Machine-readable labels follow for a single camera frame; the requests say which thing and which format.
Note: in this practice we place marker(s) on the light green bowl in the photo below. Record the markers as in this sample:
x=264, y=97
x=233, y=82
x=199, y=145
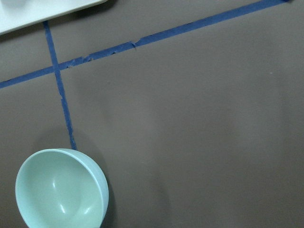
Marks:
x=61, y=188

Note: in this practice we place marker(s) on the white rabbit tray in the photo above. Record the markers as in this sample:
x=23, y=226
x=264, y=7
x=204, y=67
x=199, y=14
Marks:
x=16, y=14

